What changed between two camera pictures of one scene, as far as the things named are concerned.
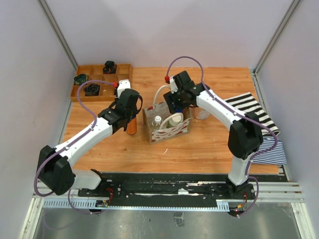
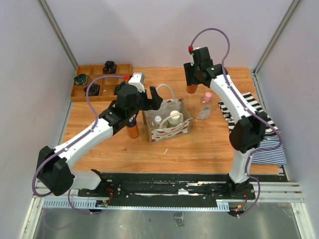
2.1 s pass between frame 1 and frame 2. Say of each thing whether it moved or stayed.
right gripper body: moved
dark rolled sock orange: stayed
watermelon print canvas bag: stayed
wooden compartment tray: stayed
